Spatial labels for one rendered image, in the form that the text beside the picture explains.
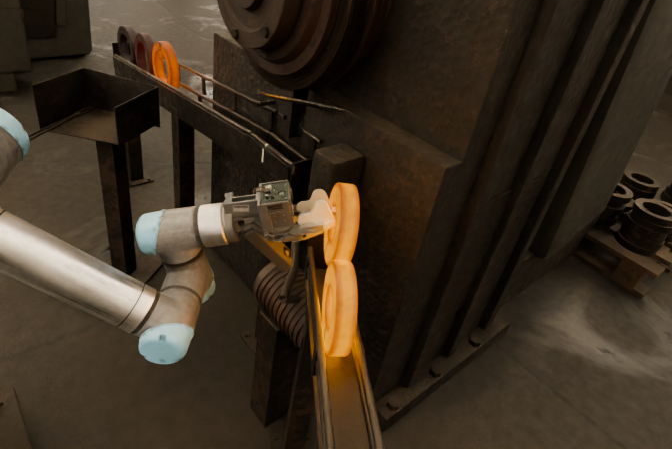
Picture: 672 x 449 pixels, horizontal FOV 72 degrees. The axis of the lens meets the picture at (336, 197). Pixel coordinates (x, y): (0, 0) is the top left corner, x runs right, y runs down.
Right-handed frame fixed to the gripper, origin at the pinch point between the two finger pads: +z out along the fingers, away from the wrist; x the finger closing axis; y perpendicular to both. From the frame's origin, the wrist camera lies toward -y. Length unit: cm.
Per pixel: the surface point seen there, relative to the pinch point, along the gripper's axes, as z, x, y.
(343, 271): -1.3, -13.5, -0.6
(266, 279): -18.9, 14.0, -25.3
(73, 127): -74, 66, -2
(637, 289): 133, 73, -117
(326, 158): -1.1, 23.5, -0.6
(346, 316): -1.8, -19.9, -3.7
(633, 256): 134, 81, -104
